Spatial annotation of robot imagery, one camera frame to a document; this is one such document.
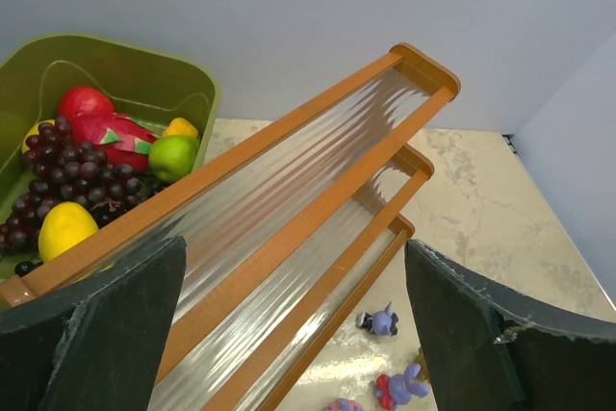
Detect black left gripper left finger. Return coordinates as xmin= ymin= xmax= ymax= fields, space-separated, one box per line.
xmin=1 ymin=237 xmax=187 ymax=411

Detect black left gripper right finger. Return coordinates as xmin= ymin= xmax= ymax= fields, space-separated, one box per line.
xmin=404 ymin=240 xmax=615 ymax=411

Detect purple bunny red bow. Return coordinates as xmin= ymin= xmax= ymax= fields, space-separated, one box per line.
xmin=374 ymin=363 xmax=429 ymax=410

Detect purple figure pink donut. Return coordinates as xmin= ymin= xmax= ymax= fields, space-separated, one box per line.
xmin=324 ymin=398 xmax=364 ymax=411

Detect orange three-tier ribbed shelf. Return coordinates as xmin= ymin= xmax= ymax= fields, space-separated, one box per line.
xmin=0 ymin=41 xmax=461 ymax=411

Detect brown round toy figure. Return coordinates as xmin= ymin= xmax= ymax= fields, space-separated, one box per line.
xmin=414 ymin=347 xmax=429 ymax=381

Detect purple figure dark wings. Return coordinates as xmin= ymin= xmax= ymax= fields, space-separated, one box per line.
xmin=355 ymin=302 xmax=398 ymax=337

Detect yellow plastic lemon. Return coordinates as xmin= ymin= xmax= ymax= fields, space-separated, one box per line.
xmin=38 ymin=201 xmax=99 ymax=263

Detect dark purple grape bunch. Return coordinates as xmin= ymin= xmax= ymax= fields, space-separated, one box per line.
xmin=1 ymin=117 xmax=143 ymax=281

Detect green plastic lime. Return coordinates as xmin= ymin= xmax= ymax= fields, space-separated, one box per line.
xmin=148 ymin=135 xmax=199 ymax=184

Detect red dragon fruit toy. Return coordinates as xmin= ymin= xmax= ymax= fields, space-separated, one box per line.
xmin=58 ymin=86 xmax=158 ymax=173

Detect yellow lemon behind grapes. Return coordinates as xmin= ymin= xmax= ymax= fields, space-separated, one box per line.
xmin=20 ymin=118 xmax=57 ymax=155

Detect small orange fruit toy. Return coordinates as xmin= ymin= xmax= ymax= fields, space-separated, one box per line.
xmin=162 ymin=117 xmax=200 ymax=140

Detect green plastic bin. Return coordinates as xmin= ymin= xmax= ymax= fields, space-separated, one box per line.
xmin=1 ymin=35 xmax=220 ymax=309

